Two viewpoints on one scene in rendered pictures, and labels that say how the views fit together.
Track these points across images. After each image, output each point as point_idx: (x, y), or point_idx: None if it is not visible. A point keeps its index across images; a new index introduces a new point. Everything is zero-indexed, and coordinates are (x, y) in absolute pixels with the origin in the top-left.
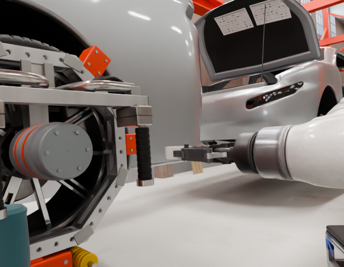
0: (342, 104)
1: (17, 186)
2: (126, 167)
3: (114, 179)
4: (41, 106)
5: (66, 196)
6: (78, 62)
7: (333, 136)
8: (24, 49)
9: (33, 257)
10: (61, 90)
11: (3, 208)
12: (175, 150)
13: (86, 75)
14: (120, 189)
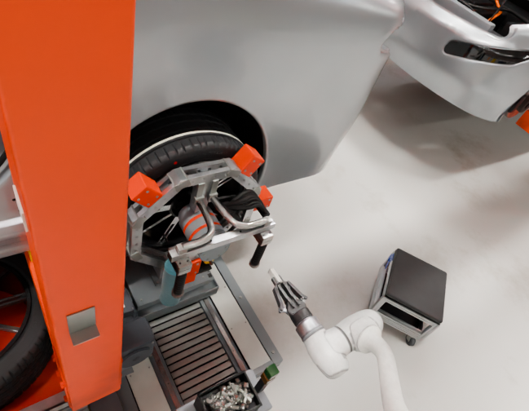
0: (349, 328)
1: (177, 220)
2: (250, 217)
3: None
4: (204, 201)
5: None
6: (237, 172)
7: (318, 355)
8: (202, 177)
9: None
10: (220, 241)
11: (182, 293)
12: (274, 276)
13: (240, 177)
14: None
